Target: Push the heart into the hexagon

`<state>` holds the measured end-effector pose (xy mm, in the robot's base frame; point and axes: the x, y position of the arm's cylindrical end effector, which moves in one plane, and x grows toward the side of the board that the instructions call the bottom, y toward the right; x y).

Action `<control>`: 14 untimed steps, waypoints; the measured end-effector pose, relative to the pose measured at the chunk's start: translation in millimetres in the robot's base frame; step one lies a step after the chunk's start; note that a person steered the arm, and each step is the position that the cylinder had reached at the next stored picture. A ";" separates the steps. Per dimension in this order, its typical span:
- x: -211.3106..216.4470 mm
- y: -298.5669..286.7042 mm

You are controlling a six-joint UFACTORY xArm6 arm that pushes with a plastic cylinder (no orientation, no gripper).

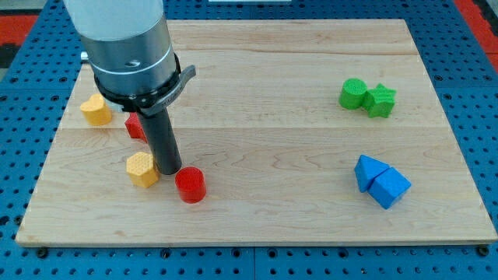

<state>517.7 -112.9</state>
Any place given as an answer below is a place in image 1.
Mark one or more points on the blue cube block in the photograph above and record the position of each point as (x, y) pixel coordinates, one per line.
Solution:
(389, 187)

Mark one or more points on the green cylinder block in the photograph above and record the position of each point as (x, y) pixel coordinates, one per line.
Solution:
(352, 93)

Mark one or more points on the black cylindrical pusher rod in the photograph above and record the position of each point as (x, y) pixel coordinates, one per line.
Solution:
(161, 140)

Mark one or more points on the yellow heart block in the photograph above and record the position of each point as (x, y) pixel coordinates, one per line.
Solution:
(95, 110)

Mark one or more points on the red cylinder block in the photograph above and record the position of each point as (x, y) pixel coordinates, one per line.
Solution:
(190, 183)

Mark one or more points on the blue triangle block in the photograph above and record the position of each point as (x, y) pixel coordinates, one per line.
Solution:
(366, 170)

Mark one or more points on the yellow hexagon block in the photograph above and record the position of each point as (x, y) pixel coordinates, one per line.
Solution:
(142, 170)

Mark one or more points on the red block behind rod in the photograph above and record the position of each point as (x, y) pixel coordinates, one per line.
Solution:
(134, 127)

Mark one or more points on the green star block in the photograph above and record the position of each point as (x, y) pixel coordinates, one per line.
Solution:
(379, 101)

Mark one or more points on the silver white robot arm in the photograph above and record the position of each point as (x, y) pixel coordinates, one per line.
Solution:
(127, 42)

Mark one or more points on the wooden board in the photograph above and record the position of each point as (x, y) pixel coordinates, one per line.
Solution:
(261, 119)

